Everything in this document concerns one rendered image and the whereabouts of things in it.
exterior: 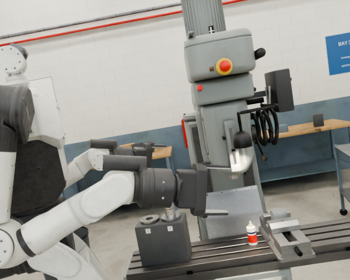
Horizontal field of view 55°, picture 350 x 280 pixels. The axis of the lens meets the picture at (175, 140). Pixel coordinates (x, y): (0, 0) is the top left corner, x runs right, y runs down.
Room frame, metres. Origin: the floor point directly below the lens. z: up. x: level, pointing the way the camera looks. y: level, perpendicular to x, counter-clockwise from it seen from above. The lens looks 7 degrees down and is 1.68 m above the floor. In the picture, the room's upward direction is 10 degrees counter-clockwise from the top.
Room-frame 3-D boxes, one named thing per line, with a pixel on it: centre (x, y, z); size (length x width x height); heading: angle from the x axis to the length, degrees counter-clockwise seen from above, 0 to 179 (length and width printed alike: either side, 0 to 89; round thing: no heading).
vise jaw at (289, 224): (1.41, -0.41, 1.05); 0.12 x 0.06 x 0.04; 89
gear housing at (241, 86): (1.52, -0.24, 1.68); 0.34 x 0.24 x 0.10; 177
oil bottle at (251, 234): (1.47, -0.27, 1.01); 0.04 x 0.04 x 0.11
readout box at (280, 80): (1.76, -0.58, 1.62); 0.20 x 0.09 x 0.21; 177
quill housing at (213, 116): (1.48, -0.24, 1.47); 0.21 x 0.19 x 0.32; 87
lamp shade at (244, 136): (1.28, -0.26, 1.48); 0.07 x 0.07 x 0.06
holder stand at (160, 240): (1.47, 0.13, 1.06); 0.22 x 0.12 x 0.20; 81
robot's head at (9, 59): (0.91, 0.39, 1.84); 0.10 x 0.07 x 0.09; 16
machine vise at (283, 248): (1.43, -0.41, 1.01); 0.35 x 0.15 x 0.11; 179
